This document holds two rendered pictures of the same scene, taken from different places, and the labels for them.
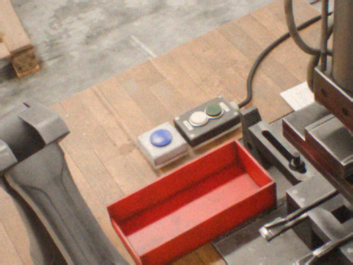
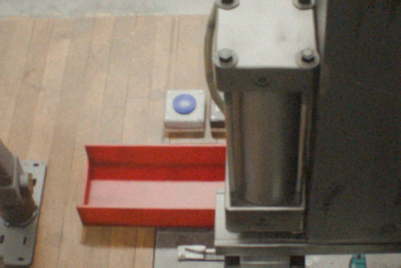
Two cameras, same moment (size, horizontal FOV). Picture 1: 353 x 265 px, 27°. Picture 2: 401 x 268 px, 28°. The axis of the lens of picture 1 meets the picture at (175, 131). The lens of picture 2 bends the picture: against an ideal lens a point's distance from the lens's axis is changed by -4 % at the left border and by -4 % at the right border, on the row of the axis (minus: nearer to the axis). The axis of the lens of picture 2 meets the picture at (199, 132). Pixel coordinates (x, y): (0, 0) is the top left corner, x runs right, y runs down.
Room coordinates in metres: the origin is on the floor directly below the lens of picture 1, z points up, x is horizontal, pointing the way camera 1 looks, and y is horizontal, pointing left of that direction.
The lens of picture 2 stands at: (0.16, -0.42, 2.06)
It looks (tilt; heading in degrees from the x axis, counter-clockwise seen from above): 54 degrees down; 30
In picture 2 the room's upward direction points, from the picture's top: 6 degrees counter-clockwise
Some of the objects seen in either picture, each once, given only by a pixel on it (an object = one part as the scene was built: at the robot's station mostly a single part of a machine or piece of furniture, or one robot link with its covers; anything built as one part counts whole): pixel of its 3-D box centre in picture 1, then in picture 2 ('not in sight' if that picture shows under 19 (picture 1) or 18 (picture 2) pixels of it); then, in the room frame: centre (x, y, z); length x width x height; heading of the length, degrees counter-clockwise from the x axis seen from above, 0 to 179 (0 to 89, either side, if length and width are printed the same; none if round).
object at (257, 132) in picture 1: (282, 159); not in sight; (0.79, -0.17, 0.95); 0.15 x 0.03 x 0.10; 22
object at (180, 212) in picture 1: (192, 204); (160, 186); (0.75, -0.01, 0.93); 0.25 x 0.12 x 0.06; 112
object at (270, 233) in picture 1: (283, 224); (204, 254); (0.64, -0.13, 0.98); 0.07 x 0.02 x 0.01; 112
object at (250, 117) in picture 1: (259, 137); not in sight; (0.86, -0.14, 0.95); 0.06 x 0.03 x 0.09; 22
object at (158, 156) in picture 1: (163, 149); (186, 114); (0.91, 0.03, 0.90); 0.07 x 0.07 x 0.06; 22
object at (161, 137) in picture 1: (161, 139); (184, 105); (0.91, 0.03, 0.93); 0.04 x 0.04 x 0.02
